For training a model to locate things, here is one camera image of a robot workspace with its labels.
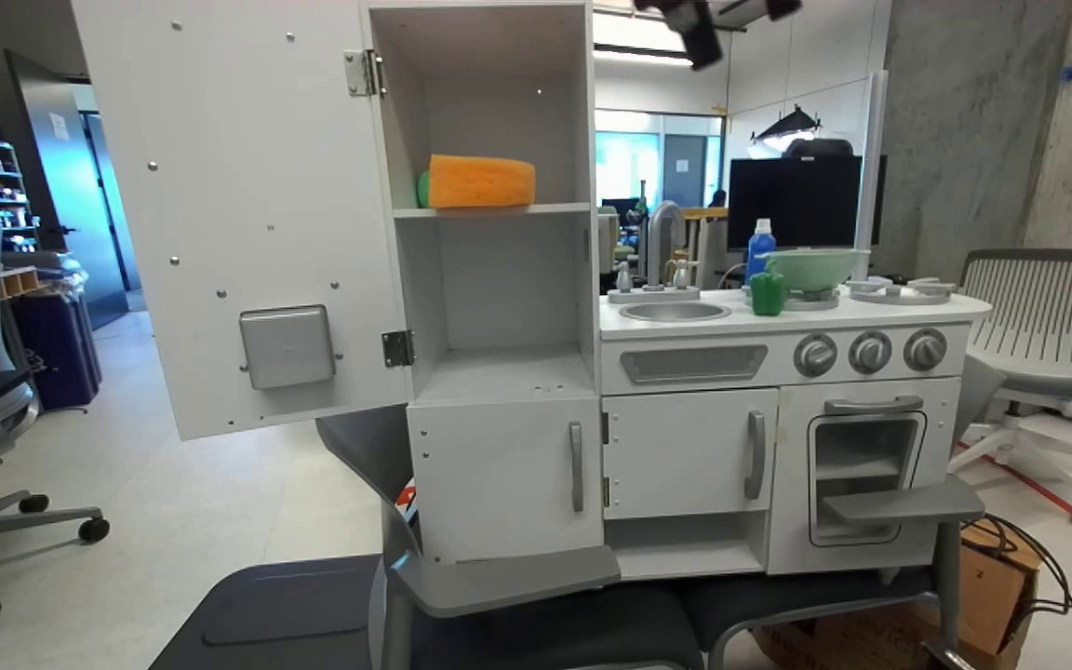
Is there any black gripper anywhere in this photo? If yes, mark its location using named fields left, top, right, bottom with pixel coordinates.
left=632, top=0, right=807, bottom=74

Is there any yellow toy cheese wedge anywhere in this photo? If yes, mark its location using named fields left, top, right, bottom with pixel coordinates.
left=423, top=153, right=538, bottom=216

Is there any white tall cupboard door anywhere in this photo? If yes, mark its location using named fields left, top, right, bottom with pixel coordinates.
left=67, top=0, right=416, bottom=443

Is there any large black monitor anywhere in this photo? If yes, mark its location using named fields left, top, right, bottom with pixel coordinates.
left=724, top=153, right=864, bottom=254

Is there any grey toy faucet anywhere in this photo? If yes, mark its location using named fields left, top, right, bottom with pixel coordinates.
left=605, top=199, right=699, bottom=300

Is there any blue bottle white cap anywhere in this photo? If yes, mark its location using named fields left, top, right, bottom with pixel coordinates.
left=740, top=216, right=782, bottom=290

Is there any small yellow-green bottle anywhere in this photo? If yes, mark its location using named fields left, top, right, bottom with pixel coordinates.
left=665, top=245, right=696, bottom=294

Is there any pale green colander bowl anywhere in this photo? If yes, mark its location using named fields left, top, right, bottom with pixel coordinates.
left=765, top=245, right=869, bottom=306

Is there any silver toy sink basin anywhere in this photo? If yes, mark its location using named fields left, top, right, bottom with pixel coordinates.
left=612, top=294, right=734, bottom=328

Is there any white toy kitchen unit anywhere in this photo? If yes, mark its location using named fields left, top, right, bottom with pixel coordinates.
left=363, top=0, right=993, bottom=624

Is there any grey stove knob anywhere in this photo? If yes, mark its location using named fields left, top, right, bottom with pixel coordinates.
left=899, top=323, right=950, bottom=376
left=843, top=328, right=894, bottom=376
left=792, top=330, right=841, bottom=381

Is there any toy oven door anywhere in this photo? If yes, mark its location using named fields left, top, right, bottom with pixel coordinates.
left=802, top=392, right=930, bottom=552

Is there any white sink cabinet door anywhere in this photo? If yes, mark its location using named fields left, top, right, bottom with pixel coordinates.
left=600, top=386, right=782, bottom=520

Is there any white mesh office chair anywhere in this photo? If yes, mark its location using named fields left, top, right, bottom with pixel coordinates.
left=946, top=245, right=1072, bottom=528

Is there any white short fridge door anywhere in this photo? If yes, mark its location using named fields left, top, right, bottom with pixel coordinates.
left=407, top=394, right=605, bottom=564

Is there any brown cardboard box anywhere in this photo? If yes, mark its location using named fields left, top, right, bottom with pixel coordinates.
left=753, top=517, right=1041, bottom=670

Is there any dark blue suitcase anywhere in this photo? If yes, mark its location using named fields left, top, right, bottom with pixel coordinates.
left=8, top=287, right=104, bottom=414

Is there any black fish-shaped wall item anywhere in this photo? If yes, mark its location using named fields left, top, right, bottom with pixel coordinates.
left=753, top=103, right=827, bottom=144

